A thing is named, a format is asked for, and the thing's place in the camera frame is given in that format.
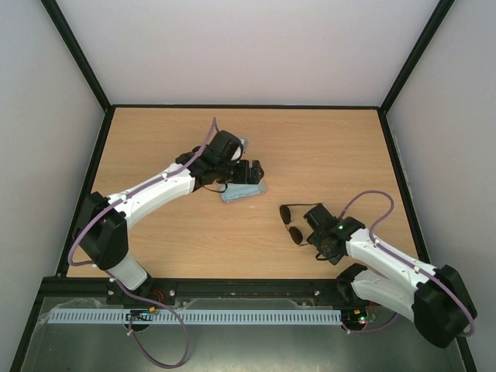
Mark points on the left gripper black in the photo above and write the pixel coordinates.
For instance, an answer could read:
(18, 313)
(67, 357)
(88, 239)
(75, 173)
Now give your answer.
(254, 178)

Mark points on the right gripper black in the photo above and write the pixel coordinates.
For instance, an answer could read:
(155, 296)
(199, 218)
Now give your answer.
(317, 218)

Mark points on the pink glasses case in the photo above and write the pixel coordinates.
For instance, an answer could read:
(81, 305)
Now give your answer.
(223, 186)

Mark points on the black gold sunglasses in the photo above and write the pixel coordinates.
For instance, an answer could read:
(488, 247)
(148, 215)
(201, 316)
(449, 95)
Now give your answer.
(295, 233)

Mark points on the light blue cleaning cloth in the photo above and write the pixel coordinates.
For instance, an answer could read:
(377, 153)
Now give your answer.
(235, 192)

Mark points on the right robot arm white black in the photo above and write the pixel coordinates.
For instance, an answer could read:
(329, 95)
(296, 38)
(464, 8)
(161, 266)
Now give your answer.
(435, 300)

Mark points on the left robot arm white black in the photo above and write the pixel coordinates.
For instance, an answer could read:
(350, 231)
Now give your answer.
(102, 228)

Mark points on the right controller board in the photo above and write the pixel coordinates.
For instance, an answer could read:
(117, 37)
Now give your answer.
(359, 317)

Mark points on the controller board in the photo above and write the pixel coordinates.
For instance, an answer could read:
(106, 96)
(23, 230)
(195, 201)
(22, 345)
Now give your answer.
(142, 314)
(359, 317)

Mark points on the left controller board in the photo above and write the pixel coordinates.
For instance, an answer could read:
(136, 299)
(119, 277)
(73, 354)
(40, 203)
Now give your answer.
(142, 314)

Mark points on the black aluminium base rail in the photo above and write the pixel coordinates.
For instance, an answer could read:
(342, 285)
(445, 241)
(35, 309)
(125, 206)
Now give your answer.
(317, 292)

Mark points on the light blue slotted cable duct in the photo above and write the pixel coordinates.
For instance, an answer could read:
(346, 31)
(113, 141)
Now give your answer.
(201, 317)

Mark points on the black enclosure frame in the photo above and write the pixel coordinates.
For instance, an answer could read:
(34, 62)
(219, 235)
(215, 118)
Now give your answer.
(249, 52)

